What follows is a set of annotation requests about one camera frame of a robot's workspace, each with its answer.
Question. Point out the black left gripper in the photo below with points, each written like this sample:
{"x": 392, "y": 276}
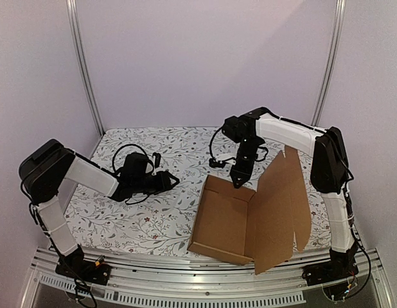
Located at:
{"x": 164, "y": 183}

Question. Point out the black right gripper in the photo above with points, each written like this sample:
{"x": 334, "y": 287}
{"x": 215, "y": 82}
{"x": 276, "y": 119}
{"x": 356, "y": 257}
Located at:
{"x": 241, "y": 168}

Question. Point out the brown cardboard box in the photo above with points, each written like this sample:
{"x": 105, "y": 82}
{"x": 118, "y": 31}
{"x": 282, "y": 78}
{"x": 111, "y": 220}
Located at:
{"x": 264, "y": 226}

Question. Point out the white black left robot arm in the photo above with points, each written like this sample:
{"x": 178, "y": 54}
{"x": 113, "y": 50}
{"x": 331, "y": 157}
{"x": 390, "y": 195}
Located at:
{"x": 53, "y": 167}

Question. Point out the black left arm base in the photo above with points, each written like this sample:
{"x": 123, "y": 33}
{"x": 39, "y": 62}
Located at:
{"x": 77, "y": 267}

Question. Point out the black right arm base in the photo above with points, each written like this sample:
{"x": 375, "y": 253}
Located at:
{"x": 340, "y": 266}

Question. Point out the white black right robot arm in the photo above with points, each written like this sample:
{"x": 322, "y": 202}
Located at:
{"x": 329, "y": 175}

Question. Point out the floral white table mat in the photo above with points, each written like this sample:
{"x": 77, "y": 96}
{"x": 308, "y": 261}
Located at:
{"x": 160, "y": 224}

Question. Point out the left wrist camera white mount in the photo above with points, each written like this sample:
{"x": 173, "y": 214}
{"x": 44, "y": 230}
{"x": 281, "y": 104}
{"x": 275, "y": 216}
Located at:
{"x": 155, "y": 162}

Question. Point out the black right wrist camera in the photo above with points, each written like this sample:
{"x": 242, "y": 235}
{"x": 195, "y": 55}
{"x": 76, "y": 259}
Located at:
{"x": 221, "y": 160}

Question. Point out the aluminium front rail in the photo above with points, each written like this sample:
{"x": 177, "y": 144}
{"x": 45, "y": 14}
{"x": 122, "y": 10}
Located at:
{"x": 160, "y": 281}

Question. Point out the left aluminium frame post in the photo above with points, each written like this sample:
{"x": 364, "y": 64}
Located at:
{"x": 78, "y": 45}

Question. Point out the aluminium frame post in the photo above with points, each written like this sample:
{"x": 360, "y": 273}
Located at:
{"x": 331, "y": 59}
{"x": 78, "y": 45}

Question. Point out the right aluminium frame post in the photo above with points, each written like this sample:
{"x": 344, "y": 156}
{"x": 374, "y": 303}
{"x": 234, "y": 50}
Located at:
{"x": 331, "y": 59}

